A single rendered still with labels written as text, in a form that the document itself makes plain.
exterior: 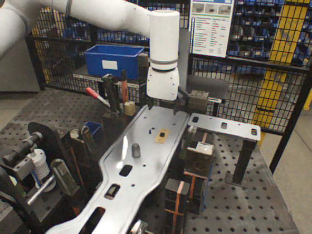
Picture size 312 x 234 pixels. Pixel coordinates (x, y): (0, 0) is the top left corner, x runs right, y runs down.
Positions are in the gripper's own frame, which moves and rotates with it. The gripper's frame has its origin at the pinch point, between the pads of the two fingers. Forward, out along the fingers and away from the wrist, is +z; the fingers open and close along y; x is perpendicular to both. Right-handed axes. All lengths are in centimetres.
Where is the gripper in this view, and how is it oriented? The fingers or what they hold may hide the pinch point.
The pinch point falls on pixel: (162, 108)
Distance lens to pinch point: 75.9
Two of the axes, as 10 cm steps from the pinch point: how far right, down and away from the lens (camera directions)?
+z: 0.0, 8.3, 5.7
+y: 9.3, 2.0, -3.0
